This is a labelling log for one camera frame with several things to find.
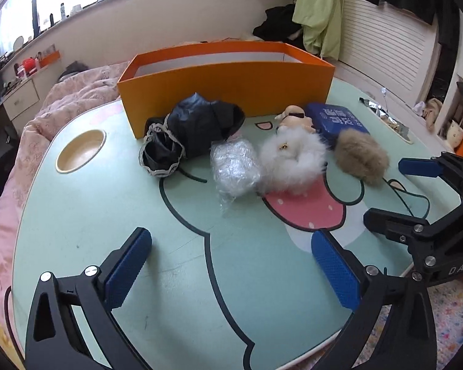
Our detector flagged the white fluffy pompom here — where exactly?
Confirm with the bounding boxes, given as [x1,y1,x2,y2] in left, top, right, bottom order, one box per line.
[258,126,328,195]

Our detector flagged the white louvered door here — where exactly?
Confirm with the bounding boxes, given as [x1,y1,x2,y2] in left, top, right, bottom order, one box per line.
[337,0,440,105]

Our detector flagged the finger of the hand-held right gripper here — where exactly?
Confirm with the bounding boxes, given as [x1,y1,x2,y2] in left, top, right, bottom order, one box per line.
[363,199,463,254]
[398,153,463,186]

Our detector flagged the strip of foil packets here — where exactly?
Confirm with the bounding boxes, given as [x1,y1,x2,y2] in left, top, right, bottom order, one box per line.
[358,96,410,135]

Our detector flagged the beige plush figure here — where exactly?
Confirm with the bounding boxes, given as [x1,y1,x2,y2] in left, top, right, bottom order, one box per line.
[275,104,314,134]

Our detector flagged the brown fluffy pompom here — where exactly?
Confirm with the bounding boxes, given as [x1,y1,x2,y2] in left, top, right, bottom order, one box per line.
[334,128,390,186]

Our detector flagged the grey cloth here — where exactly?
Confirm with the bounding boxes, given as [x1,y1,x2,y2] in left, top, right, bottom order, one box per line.
[58,61,89,81]

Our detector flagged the orange tray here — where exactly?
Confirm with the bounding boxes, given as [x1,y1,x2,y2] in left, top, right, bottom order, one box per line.
[39,51,61,68]

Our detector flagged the green cartoon-print desktop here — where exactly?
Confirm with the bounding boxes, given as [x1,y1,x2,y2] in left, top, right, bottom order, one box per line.
[11,77,463,370]

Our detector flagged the light green hanging cloth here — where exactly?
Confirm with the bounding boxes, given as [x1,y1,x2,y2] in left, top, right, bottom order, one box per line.
[291,0,344,59]

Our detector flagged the white cup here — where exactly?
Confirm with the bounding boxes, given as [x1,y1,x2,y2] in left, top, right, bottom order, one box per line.
[445,120,463,148]

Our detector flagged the black clothes pile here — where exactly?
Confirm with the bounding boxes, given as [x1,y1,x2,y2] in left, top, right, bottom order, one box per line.
[252,6,305,43]

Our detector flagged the blue metal tin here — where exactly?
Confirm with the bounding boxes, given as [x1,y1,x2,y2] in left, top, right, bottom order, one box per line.
[305,102,371,150]

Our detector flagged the colourful speckled rug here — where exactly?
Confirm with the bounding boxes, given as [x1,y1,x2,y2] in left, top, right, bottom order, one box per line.
[293,277,463,370]

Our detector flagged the beige crumpled cloth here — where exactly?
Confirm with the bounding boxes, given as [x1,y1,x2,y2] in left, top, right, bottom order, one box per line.
[422,98,442,128]

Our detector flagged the orange cardboard box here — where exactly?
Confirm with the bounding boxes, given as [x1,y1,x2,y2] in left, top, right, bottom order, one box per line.
[117,41,335,139]

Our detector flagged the black lace-trimmed cloth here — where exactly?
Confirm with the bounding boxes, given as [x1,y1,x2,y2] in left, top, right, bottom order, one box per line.
[139,92,245,179]

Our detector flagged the white shelf cabinet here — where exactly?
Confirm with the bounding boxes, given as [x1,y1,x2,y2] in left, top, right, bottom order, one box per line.
[434,81,463,162]

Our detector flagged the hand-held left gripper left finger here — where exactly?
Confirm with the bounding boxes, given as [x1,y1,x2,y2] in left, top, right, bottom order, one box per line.
[25,227,153,370]

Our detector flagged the pink bed sheet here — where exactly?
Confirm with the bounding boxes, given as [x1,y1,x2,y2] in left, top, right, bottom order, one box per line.
[0,154,27,340]

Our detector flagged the white nightstand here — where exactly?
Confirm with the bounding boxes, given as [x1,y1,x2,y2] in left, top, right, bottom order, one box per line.
[2,79,41,122]

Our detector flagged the pink floral blanket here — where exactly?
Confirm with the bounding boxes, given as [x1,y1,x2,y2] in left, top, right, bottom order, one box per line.
[21,62,134,170]

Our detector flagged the clear plastic wrap bundle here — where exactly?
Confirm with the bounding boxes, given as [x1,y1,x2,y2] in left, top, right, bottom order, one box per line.
[209,138,261,212]

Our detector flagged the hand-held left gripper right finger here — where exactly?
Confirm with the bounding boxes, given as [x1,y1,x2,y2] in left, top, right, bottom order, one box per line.
[311,229,437,370]

